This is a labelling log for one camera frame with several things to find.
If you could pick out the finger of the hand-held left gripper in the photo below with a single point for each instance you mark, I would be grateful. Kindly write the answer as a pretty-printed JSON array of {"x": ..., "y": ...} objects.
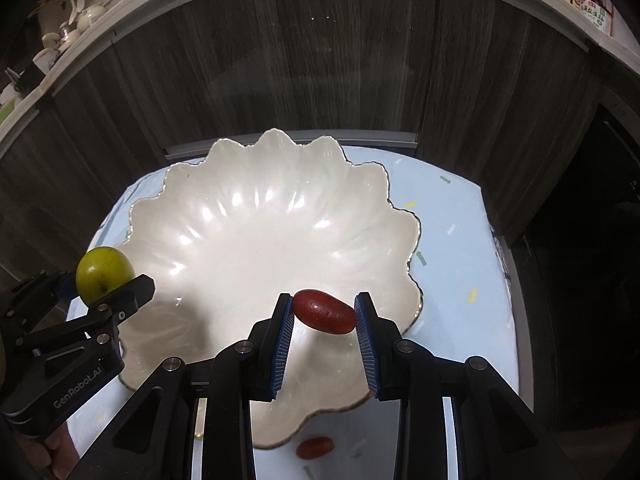
[
  {"x": 127, "y": 297},
  {"x": 40, "y": 287}
]

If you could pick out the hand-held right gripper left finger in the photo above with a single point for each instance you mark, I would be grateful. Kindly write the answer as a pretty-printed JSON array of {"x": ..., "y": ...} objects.
[{"x": 282, "y": 345}]

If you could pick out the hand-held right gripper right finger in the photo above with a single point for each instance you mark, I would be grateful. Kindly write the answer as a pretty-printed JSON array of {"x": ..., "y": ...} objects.
[{"x": 367, "y": 345}]

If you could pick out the green round jujube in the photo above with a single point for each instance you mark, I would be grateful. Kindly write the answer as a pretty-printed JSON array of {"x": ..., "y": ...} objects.
[{"x": 102, "y": 272}]

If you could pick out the red oblong grape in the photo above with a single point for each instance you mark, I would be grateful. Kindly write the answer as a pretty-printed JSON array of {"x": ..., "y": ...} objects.
[{"x": 324, "y": 312}]

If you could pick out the white scalloped gold-rimmed bowl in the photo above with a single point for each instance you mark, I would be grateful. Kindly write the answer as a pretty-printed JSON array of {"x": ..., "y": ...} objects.
[{"x": 250, "y": 240}]

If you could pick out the person's left hand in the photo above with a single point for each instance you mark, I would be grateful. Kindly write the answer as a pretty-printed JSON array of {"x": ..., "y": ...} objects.
[{"x": 61, "y": 447}]

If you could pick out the light blue confetti tablecloth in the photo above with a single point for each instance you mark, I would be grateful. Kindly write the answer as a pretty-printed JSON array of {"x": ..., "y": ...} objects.
[{"x": 450, "y": 310}]

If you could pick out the red jujube on table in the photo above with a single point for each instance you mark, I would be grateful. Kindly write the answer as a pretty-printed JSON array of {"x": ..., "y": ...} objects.
[{"x": 314, "y": 448}]

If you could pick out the white ceramic mug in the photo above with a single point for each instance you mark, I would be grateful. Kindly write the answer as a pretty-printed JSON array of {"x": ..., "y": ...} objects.
[{"x": 45, "y": 61}]

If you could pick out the black appliance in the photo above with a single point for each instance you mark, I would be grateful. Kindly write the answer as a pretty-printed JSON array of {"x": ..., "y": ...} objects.
[{"x": 580, "y": 260}]

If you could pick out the white ceramic cup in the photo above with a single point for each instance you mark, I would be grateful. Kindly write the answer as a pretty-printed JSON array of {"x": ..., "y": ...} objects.
[
  {"x": 91, "y": 15},
  {"x": 51, "y": 40}
]

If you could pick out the dark wooden cabinet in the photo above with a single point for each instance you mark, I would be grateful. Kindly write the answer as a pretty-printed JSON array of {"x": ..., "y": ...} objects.
[{"x": 320, "y": 60}]

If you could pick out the sauce bottle with white label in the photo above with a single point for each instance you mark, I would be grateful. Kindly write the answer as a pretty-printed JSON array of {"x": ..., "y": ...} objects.
[{"x": 596, "y": 12}]

